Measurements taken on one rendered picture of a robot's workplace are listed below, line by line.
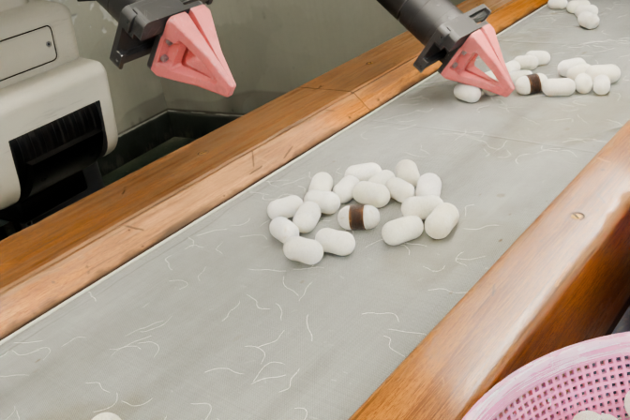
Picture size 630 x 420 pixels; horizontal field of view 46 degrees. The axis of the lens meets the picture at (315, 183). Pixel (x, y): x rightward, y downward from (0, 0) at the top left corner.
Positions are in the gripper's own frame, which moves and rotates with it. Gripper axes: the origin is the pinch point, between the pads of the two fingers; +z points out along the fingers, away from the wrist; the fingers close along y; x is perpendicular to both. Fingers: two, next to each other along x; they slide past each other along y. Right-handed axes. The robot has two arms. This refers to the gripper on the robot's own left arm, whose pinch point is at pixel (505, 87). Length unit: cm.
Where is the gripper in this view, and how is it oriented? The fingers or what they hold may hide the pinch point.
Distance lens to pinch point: 88.4
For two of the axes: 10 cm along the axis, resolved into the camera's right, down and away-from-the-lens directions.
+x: -3.8, 5.8, 7.2
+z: 6.7, 7.1, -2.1
